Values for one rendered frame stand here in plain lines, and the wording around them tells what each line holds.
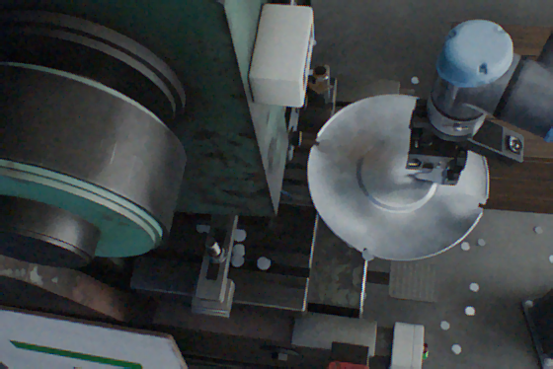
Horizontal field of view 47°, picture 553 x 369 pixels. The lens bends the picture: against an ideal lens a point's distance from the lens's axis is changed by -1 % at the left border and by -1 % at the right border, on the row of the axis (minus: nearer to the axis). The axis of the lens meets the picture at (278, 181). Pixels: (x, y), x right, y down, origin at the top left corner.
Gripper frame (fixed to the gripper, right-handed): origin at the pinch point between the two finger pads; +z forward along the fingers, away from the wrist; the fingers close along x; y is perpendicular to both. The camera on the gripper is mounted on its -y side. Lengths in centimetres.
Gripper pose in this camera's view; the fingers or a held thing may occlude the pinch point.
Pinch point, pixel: (446, 177)
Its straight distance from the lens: 104.1
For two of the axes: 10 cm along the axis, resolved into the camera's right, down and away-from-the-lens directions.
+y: -9.8, -1.1, 1.4
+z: 0.8, 4.0, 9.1
